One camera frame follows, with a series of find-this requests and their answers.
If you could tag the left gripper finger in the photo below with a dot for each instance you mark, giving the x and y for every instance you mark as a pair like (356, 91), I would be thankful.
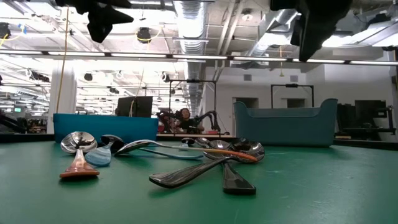
(102, 21)

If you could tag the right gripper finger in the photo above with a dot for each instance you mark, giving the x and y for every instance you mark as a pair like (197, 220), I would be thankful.
(311, 34)

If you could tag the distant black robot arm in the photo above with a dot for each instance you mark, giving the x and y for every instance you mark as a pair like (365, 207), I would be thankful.
(213, 118)
(168, 119)

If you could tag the black ceiling lamp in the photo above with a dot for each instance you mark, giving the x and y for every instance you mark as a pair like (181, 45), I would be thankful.
(143, 35)

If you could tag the black monitor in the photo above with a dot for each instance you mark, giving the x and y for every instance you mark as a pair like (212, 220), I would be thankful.
(141, 106)

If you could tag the black equipment desk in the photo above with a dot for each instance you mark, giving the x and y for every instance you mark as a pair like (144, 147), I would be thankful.
(367, 118)

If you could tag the horizontal light bar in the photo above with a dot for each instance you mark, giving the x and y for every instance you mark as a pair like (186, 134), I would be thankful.
(199, 57)

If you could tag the blue rectangular plastic bin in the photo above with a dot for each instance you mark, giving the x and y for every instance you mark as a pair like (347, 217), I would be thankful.
(124, 127)

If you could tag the green exit sign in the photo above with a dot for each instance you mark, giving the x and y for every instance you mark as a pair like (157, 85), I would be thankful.
(17, 109)

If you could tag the person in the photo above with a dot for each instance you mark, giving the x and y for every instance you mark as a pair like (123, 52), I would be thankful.
(186, 124)

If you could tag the wooden table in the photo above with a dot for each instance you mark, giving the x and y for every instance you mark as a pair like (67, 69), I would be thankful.
(192, 136)

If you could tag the silver ventilation duct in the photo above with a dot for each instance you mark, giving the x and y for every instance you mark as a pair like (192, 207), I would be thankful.
(273, 28)
(191, 25)

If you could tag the black metal frame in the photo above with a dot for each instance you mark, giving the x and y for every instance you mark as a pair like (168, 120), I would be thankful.
(192, 81)
(292, 85)

